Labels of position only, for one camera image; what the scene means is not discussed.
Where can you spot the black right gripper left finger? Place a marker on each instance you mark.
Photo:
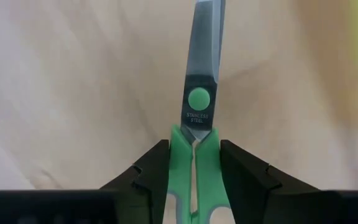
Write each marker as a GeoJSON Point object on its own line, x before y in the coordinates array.
{"type": "Point", "coordinates": [148, 186]}

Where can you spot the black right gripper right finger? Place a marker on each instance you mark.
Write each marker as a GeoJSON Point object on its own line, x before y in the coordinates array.
{"type": "Point", "coordinates": [247, 186]}

